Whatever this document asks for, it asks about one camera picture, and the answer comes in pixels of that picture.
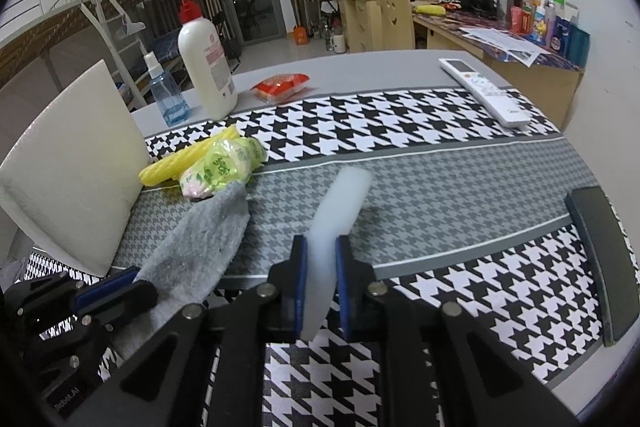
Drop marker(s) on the white remote control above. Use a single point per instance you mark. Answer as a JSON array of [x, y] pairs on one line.
[[485, 92]]

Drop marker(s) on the white foam box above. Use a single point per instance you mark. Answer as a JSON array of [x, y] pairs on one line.
[[65, 167]]

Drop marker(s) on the white pump lotion bottle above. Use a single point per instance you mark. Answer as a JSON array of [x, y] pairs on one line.
[[207, 62]]

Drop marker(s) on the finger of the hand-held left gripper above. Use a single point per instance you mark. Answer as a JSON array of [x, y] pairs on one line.
[[132, 302], [105, 289]]

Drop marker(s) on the red snack packet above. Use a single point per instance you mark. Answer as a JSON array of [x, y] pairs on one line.
[[280, 88]]

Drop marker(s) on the blue spray bottle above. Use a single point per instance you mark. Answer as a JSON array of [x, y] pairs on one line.
[[167, 97]]

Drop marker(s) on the white metal bunk bed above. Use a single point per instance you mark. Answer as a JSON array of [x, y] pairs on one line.
[[60, 22], [165, 49]]

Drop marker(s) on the black folding chair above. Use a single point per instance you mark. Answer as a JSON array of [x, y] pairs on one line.
[[227, 37]]

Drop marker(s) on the white tissue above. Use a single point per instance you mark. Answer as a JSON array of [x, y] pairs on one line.
[[340, 217]]

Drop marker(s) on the green tissue packet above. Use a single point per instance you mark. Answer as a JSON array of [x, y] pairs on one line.
[[220, 167]]

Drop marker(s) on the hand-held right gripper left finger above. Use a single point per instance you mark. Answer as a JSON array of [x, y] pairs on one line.
[[299, 287]]

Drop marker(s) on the white printed papers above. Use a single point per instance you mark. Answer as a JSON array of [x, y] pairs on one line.
[[505, 42]]

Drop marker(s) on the grey sock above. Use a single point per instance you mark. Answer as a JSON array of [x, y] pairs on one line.
[[200, 247]]

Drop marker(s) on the black headphones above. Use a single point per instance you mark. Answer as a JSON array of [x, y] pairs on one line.
[[477, 3]]

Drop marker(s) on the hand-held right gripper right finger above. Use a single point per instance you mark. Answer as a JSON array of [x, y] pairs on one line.
[[342, 287]]

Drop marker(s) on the row of toiletry bottles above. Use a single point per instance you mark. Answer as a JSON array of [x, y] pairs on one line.
[[545, 22]]

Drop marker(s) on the wooden chair with face cutout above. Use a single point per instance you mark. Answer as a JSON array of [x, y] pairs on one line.
[[396, 22]]

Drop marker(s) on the wooden desk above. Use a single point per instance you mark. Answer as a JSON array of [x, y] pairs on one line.
[[530, 82]]

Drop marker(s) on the black smartphone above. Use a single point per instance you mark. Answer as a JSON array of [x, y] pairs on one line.
[[605, 267]]

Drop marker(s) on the yellow pouch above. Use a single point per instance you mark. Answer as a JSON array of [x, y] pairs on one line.
[[430, 10]]

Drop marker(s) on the houndstooth tablecloth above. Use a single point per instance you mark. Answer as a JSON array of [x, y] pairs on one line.
[[425, 207]]

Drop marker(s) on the orange container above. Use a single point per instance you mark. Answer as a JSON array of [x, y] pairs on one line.
[[299, 36]]

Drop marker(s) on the wooden cabinet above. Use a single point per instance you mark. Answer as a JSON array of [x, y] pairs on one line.
[[355, 22]]

